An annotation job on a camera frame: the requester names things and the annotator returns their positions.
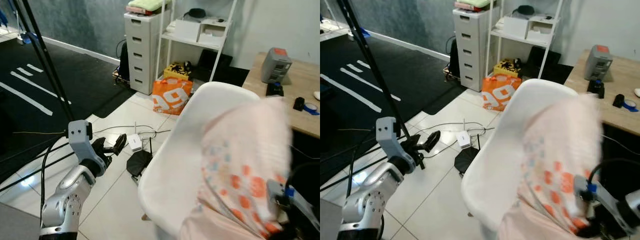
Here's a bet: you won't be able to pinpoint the green folded towel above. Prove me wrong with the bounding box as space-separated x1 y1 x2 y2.
129 0 172 11
457 0 494 9

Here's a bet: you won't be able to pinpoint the white box with slot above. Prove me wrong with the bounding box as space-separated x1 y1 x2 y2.
527 15 556 42
198 18 229 44

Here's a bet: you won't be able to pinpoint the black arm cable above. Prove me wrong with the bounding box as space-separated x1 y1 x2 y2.
284 159 321 188
39 134 69 223
345 132 377 201
587 157 640 187

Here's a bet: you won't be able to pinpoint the white power adapter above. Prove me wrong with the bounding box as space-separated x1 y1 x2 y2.
455 129 472 150
127 132 144 153

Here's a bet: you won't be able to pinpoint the white flat box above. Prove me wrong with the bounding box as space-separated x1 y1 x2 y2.
501 15 530 40
173 18 201 42

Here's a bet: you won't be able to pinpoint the black tripod pole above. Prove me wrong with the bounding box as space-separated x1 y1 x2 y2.
335 0 417 142
12 0 76 122

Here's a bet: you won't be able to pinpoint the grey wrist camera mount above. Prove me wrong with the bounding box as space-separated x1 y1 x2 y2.
573 175 609 212
266 179 297 212
374 116 402 162
67 119 94 163

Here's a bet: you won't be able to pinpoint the grey box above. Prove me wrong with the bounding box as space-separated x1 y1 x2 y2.
0 202 42 240
320 197 344 240

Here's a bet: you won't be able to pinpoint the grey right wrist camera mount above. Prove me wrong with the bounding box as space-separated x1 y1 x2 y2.
266 179 297 212
573 175 609 212

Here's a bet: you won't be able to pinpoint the yellow patterned box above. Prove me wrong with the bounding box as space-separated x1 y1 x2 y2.
163 62 194 81
493 58 521 79

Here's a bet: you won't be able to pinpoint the wooden desk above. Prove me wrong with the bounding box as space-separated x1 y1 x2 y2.
563 48 640 137
242 52 321 139

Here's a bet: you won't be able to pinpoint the black and blue tape dispenser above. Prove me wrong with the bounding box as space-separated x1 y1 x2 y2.
612 93 639 113
293 97 320 116

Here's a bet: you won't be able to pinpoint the white drawer cabinet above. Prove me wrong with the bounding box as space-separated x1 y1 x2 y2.
123 9 169 96
452 7 494 93

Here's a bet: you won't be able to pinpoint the black router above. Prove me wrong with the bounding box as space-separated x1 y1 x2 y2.
126 149 154 179
453 146 481 176

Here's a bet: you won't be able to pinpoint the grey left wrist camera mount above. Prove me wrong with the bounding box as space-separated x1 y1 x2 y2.
67 119 94 163
374 116 402 162

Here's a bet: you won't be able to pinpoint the grey device with orange label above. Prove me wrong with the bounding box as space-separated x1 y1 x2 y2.
260 47 294 85
583 44 614 82

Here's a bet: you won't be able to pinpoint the white plastic shell chair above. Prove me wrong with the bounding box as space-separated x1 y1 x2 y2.
460 78 582 235
138 81 262 237

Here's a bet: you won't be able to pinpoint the orange shopping bag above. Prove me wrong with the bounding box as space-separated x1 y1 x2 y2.
152 77 194 116
481 73 523 112

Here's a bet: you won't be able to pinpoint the white metal shelf rack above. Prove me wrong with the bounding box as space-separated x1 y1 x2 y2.
484 0 564 81
154 0 239 84

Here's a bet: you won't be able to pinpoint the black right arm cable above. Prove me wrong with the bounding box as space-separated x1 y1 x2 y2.
284 159 321 188
587 157 640 187

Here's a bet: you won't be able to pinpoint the black flat board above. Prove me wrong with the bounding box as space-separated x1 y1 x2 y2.
192 48 234 84
522 45 562 81

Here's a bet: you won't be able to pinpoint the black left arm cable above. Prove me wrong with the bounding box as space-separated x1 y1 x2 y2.
345 132 377 201
39 134 69 223

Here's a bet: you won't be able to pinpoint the black floor mat white stripes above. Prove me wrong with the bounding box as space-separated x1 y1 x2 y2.
320 34 467 187
0 37 137 183

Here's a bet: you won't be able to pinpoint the pink pillow with orange dots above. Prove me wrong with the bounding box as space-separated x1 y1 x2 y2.
179 97 294 240
496 94 604 240

